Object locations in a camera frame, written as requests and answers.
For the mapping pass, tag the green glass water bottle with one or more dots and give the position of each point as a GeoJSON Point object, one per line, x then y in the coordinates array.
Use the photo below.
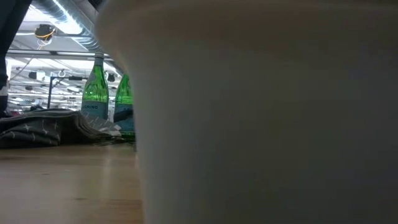
{"type": "Point", "coordinates": [94, 90]}
{"type": "Point", "coordinates": [124, 93]}

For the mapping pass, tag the white plastic cutlery tray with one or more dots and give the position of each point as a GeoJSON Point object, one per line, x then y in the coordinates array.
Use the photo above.
{"type": "Point", "coordinates": [248, 124]}

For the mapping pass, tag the grey checked kitchen towel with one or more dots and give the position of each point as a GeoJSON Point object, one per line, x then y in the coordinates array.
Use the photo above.
{"type": "Point", "coordinates": [37, 127]}

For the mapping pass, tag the black metal stand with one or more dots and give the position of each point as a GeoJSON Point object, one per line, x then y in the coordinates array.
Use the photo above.
{"type": "Point", "coordinates": [49, 93]}

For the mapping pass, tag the silver ventilation duct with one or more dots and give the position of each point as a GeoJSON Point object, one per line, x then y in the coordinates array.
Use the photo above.
{"type": "Point", "coordinates": [84, 42]}

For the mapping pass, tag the black ceiling box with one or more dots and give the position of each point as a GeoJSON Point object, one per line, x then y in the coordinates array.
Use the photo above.
{"type": "Point", "coordinates": [32, 75]}

